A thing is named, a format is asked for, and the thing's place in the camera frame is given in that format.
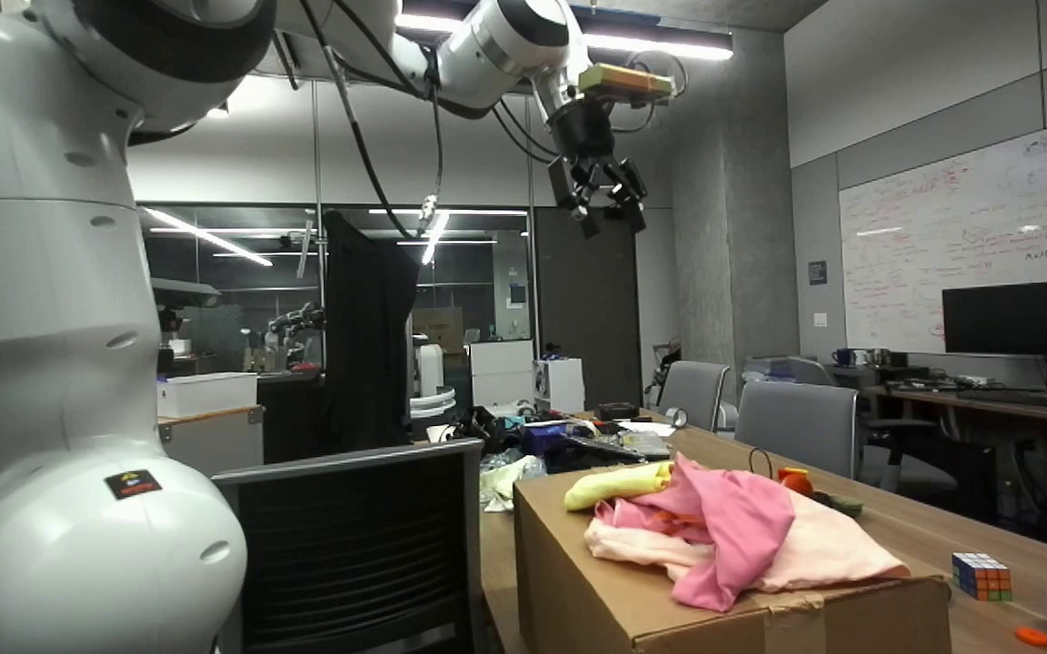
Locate black cloth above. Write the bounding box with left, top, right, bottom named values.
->
left=540, top=430, right=676, bottom=476

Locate white cabinet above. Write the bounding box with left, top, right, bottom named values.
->
left=540, top=354, right=590, bottom=413
left=465, top=337, right=540, bottom=413

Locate white canister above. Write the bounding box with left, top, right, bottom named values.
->
left=411, top=337, right=449, bottom=400

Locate white plastic bin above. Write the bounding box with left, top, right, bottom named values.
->
left=157, top=368, right=262, bottom=420

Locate looped black gripper cable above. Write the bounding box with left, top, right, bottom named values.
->
left=486, top=92, right=566, bottom=171

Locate tall black panel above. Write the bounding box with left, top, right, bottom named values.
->
left=319, top=212, right=423, bottom=452

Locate wooden desk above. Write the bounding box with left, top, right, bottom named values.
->
left=865, top=377, right=1047, bottom=445

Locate pink shirt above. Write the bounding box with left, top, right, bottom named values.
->
left=592, top=452, right=801, bottom=619

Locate peach shirt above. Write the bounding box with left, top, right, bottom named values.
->
left=580, top=486, right=912, bottom=601

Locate dark green clip toy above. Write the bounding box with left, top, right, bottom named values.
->
left=813, top=489, right=865, bottom=525

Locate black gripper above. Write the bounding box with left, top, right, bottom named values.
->
left=540, top=97, right=652, bottom=244

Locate yellow shirt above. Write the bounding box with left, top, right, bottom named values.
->
left=559, top=457, right=680, bottom=515

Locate wall whiteboard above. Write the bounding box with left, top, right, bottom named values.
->
left=840, top=109, right=1047, bottom=355

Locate black computer monitor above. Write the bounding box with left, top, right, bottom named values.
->
left=943, top=276, right=1047, bottom=396

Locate pale crumpled plastic bag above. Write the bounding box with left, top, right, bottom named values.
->
left=481, top=446, right=549, bottom=511

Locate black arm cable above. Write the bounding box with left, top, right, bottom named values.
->
left=296, top=0, right=456, bottom=248

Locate Rubik's cube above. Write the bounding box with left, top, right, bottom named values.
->
left=950, top=548, right=1017, bottom=606

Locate wrist camera with orange mount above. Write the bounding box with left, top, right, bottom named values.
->
left=574, top=58, right=685, bottom=109

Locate large cardboard box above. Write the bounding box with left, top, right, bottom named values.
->
left=514, top=454, right=955, bottom=654

